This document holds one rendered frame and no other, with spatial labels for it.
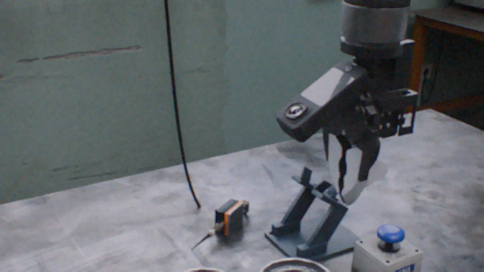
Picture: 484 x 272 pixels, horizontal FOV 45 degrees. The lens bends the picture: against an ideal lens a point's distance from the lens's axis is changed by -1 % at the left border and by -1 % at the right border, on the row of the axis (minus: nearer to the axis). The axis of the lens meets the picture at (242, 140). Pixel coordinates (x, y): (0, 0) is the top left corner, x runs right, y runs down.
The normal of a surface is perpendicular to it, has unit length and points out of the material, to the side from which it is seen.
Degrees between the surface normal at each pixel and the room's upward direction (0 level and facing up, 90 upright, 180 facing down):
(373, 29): 90
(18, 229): 0
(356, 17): 89
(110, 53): 90
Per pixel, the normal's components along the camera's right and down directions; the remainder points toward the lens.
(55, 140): 0.50, 0.36
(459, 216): 0.02, -0.91
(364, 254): -0.87, 0.18
